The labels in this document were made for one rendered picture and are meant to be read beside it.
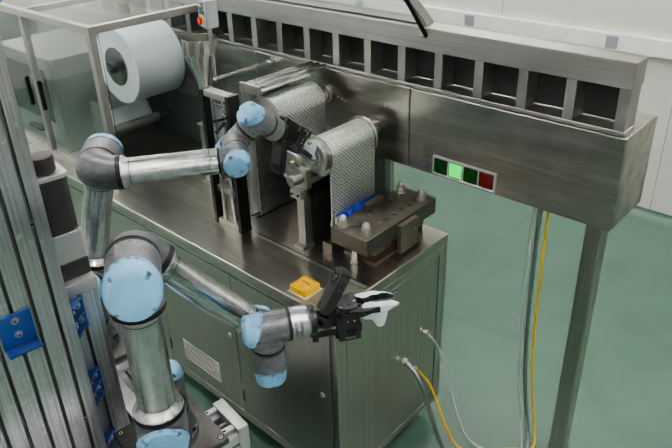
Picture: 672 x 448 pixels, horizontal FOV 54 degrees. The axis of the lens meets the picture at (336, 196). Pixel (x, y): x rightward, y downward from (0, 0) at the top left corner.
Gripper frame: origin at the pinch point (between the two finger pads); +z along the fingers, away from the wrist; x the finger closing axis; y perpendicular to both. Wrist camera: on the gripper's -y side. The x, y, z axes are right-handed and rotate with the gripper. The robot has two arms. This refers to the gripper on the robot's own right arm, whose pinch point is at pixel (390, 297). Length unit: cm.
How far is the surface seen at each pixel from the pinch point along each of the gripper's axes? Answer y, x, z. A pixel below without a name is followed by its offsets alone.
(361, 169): -4, -86, 18
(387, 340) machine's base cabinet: 53, -63, 19
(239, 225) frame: 16, -101, -26
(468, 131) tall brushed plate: -19, -64, 50
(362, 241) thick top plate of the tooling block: 13, -61, 11
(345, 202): 6, -82, 11
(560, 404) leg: 91, -55, 85
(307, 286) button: 24, -57, -10
